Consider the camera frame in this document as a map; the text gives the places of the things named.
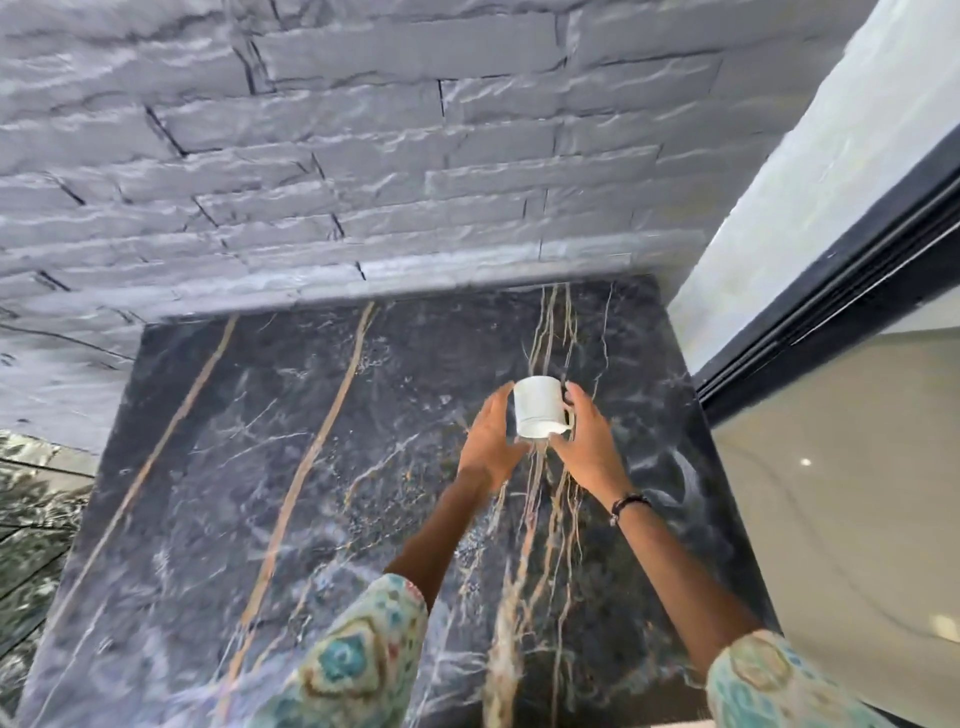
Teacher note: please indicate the person's right hand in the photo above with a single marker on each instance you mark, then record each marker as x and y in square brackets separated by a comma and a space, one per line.
[592, 457]

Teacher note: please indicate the person's right forearm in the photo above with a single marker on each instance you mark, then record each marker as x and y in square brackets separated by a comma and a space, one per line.
[690, 592]

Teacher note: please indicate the green leafy tree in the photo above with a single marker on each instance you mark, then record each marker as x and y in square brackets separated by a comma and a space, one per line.
[30, 555]

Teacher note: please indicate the black door frame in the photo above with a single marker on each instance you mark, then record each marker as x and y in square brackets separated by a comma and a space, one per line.
[825, 300]

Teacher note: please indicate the black marble table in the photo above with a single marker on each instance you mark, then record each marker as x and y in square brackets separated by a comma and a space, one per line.
[262, 450]

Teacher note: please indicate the person's left hand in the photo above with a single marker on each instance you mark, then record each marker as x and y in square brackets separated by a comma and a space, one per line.
[487, 450]

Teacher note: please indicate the person's left forearm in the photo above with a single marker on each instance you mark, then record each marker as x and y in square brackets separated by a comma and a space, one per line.
[450, 540]

